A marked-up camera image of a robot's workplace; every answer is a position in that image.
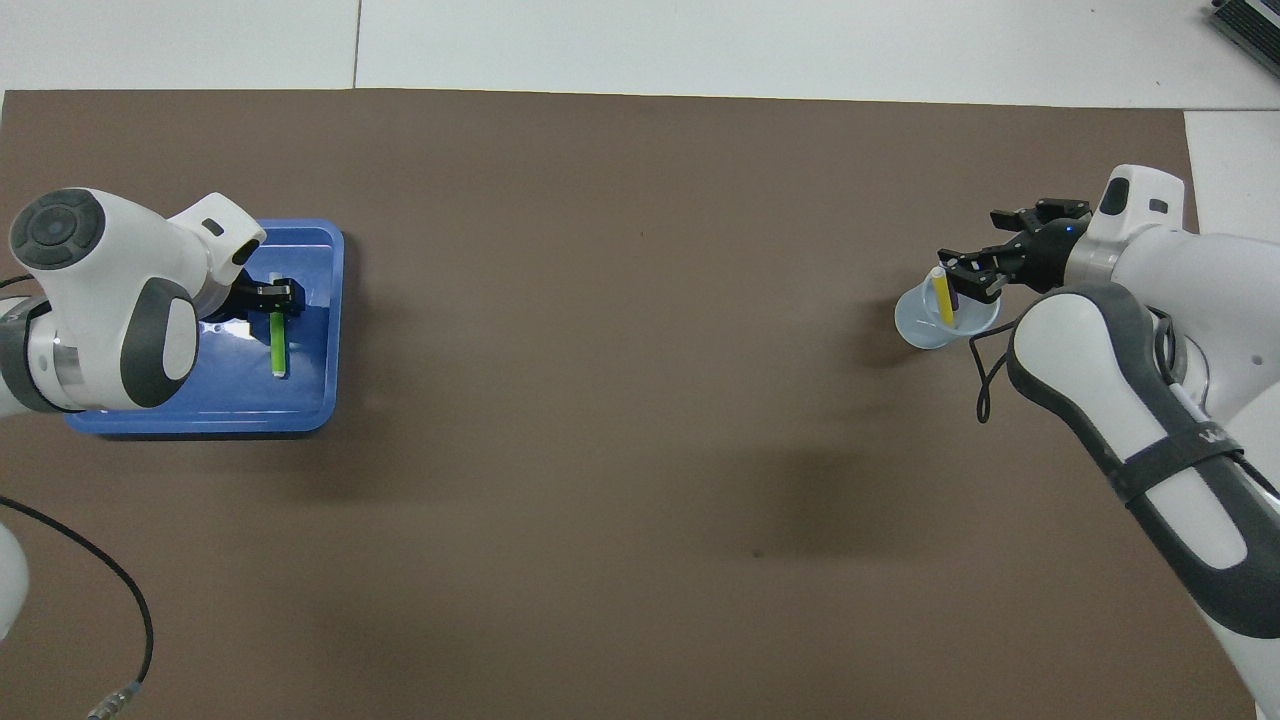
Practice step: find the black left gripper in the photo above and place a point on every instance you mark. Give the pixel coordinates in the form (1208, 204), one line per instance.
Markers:
(238, 300)

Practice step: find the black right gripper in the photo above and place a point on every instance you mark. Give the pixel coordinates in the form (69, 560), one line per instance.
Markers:
(1045, 258)

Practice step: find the green pen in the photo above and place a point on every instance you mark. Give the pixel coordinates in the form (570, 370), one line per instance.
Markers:
(278, 345)

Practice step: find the yellow pen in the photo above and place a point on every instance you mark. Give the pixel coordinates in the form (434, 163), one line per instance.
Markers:
(943, 300)

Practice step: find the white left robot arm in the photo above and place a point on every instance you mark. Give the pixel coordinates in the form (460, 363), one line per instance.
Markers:
(100, 290)

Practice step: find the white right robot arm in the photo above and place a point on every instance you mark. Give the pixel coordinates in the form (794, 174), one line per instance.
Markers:
(1150, 330)

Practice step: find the blue plastic tray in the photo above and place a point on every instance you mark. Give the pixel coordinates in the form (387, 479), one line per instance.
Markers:
(310, 400)

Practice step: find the translucent plastic cup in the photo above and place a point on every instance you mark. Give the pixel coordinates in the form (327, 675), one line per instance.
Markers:
(915, 325)

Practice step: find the brown table mat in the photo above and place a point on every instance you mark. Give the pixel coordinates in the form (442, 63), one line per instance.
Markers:
(600, 300)

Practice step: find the grey ribbed device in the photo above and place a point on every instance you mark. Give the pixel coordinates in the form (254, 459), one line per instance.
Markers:
(1250, 25)

